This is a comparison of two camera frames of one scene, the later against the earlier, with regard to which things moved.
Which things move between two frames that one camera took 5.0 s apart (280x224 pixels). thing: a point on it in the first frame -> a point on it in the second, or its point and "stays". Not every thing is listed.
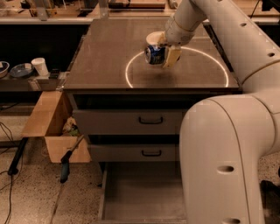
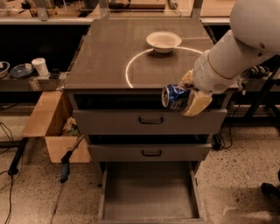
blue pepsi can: (155, 55) -> (175, 97)
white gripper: (178, 35) -> (206, 73)
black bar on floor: (13, 167) stays
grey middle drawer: (136, 152) stays
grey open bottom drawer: (142, 192) stays
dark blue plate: (20, 71) stays
